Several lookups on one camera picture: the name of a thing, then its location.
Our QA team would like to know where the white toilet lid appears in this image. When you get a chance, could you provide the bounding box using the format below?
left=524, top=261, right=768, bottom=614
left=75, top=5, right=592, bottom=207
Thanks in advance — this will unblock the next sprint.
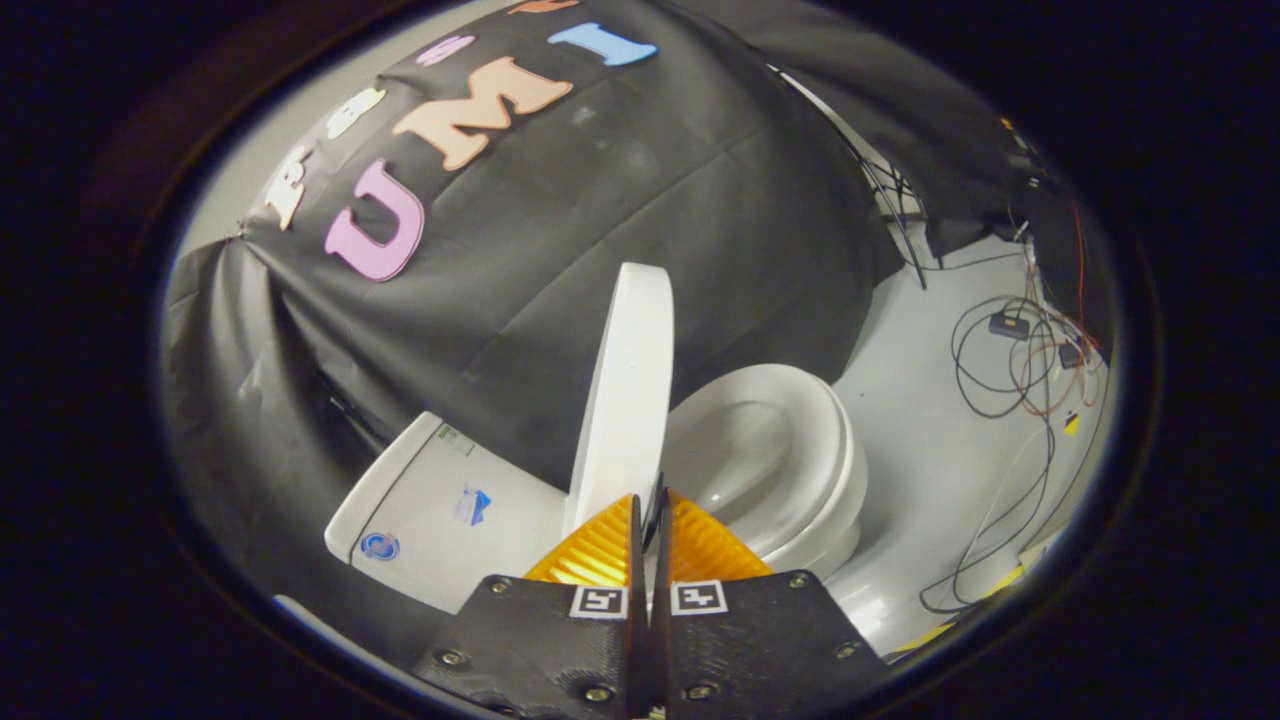
left=563, top=262, right=677, bottom=539

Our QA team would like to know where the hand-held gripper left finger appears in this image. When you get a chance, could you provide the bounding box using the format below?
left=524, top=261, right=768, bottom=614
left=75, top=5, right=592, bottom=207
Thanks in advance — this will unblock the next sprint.
left=413, top=493, right=650, bottom=720

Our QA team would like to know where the black floor cable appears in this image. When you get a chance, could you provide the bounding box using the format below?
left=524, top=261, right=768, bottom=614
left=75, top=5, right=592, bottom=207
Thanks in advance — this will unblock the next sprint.
left=918, top=294, right=1096, bottom=617

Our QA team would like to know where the white toilet tank cover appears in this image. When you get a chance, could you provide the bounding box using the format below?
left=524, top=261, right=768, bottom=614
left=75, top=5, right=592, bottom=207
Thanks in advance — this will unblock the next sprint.
left=324, top=411, right=443, bottom=561

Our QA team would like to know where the black backdrop cloth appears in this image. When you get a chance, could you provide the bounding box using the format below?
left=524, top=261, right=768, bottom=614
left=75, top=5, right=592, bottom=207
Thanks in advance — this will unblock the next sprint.
left=160, top=0, right=1111, bottom=681

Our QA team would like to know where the dark flat board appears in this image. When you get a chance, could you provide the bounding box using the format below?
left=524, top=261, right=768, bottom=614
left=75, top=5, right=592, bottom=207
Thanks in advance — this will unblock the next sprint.
left=1018, top=175, right=1106, bottom=346

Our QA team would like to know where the black tripod stand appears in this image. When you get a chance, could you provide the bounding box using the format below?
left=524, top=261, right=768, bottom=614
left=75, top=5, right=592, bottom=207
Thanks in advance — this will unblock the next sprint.
left=770, top=65, right=929, bottom=292

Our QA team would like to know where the red cable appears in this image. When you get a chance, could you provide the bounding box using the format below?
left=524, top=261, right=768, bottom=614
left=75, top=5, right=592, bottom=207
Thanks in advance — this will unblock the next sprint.
left=1018, top=195, right=1104, bottom=419

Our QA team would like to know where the white toilet body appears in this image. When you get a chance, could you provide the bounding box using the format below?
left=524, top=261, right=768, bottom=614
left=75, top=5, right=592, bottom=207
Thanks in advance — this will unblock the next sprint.
left=324, top=400, right=870, bottom=614

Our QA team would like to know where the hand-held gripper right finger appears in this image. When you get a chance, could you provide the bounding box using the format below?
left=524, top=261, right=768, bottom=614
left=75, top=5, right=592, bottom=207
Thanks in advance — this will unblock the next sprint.
left=648, top=486, right=891, bottom=720

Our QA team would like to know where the white toilet seat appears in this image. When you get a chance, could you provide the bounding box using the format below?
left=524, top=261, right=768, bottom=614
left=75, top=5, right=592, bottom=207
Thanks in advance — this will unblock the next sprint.
left=663, top=364, right=857, bottom=561

